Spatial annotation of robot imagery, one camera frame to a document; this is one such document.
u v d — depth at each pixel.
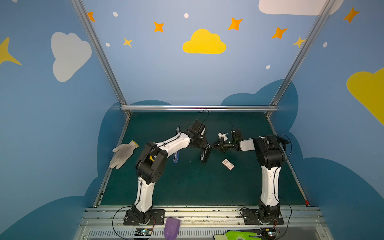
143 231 0.71
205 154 0.93
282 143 0.87
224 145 0.94
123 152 0.97
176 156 0.95
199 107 0.80
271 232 0.71
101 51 0.84
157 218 0.75
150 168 0.51
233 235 0.69
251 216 0.75
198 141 0.81
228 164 0.93
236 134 0.91
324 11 0.71
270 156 0.59
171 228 0.70
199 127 0.76
